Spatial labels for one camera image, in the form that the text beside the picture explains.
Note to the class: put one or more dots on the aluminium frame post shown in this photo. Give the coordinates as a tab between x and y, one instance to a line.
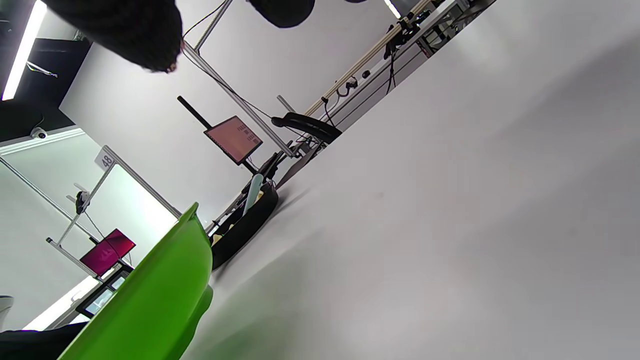
235	95

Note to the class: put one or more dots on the black round basket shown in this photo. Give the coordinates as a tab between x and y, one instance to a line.
242	230

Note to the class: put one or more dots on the dark framed screen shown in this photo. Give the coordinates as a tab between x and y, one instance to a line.
102	295

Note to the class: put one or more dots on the black cloth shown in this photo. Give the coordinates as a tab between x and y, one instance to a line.
35	342

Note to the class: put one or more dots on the white number sign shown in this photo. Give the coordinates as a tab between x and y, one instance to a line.
105	159

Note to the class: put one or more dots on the long ceiling light strip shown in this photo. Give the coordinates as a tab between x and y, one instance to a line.
22	52

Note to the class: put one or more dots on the black office chair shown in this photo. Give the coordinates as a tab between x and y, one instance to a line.
310	126

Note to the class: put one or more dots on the aluminium frame with sign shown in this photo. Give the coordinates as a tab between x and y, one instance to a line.
145	187

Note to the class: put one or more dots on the person's right hand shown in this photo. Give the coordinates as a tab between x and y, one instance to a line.
125	30

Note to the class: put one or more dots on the small black mounted camera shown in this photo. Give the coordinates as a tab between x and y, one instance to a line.
80	202

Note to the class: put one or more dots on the white dome security camera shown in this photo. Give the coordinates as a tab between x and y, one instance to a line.
39	133

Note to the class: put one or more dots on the green plastic bowl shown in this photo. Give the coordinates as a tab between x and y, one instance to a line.
150	295

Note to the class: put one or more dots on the monitor with pink screen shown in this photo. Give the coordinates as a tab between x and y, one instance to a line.
234	139

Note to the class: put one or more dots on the beige wooden rail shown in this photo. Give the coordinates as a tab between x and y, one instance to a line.
360	60

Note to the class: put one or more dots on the monitor with magenta screen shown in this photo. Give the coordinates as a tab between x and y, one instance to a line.
106	252

